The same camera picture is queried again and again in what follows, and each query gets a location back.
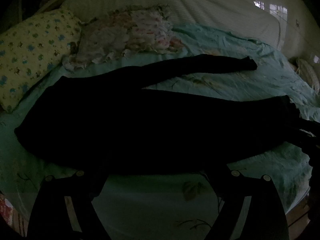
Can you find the pale striped pillow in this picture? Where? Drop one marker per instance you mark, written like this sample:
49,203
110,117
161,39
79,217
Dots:
308,73

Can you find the white padded headboard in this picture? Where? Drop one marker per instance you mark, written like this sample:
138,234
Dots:
200,7

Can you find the patchwork cloth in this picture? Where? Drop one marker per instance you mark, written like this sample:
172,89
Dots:
6,212

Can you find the black pants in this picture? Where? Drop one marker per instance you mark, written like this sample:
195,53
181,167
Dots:
140,125

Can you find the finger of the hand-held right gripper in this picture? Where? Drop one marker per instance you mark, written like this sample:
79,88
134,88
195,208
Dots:
310,126
308,142

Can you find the teal floral bed blanket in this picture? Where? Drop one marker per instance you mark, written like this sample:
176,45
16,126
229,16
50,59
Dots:
155,205

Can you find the yellow floral pillow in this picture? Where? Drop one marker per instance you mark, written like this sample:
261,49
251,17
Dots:
32,52

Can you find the white ruffled floral pillow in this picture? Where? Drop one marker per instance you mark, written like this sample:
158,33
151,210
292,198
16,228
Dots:
120,35

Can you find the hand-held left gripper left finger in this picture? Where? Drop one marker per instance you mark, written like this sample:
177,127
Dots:
97,185

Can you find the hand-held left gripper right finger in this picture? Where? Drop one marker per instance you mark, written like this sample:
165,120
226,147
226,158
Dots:
217,183

